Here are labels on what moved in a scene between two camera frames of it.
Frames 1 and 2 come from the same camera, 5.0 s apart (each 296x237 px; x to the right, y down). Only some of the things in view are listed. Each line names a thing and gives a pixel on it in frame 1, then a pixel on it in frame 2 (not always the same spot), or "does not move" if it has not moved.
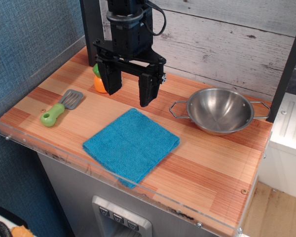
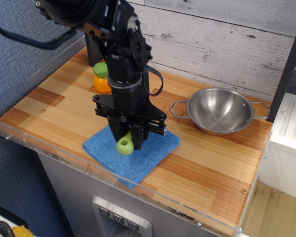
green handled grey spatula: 70,99 → 125,145
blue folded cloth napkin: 132,147 does not move
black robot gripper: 131,43 → 130,101
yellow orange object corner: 20,231 does not move
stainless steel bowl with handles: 220,111 does not move
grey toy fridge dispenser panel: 114,219 does not move
